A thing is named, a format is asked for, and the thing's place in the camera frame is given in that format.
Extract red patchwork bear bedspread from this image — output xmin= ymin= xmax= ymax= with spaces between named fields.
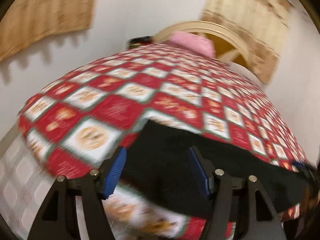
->
xmin=17 ymin=41 xmax=311 ymax=240

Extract black pants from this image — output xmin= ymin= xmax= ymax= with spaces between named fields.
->
xmin=120 ymin=121 xmax=308 ymax=218

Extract beige curtain behind headboard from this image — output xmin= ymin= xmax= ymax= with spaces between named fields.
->
xmin=201 ymin=0 xmax=292 ymax=84

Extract striped pillow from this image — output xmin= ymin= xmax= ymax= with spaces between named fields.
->
xmin=229 ymin=62 xmax=265 ymax=90

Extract cream wooden headboard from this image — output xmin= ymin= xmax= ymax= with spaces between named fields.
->
xmin=153 ymin=21 xmax=251 ymax=68

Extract dark clothes bundle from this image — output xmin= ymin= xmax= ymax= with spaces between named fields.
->
xmin=127 ymin=36 xmax=153 ymax=49

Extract pink folded blanket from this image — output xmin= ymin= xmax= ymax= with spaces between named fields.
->
xmin=169 ymin=31 xmax=215 ymax=59

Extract beige curtain side window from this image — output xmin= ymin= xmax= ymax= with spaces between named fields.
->
xmin=1 ymin=0 xmax=95 ymax=60

